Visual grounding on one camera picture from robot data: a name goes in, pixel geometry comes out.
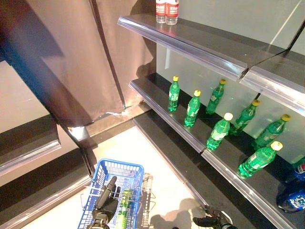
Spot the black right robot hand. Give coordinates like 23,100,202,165
193,207,233,229

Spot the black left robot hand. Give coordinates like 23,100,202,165
94,176,122,217

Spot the blue plastic shopping basket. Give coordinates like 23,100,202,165
77,157,146,229

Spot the blue label cola bottle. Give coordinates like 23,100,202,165
276,187,305,213
285,162,305,183

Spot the low black base shelf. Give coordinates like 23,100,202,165
132,109,282,229

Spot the black side unit base shelf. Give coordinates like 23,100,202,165
0,147,95,229

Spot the dark stone plinth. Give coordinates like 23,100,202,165
69,102,153,148

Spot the dark shelving side panel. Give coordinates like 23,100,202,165
0,0,92,128

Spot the high black store shelf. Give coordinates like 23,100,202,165
117,13,305,117

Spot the red label water bottle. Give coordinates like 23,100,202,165
165,0,180,26
156,0,167,24

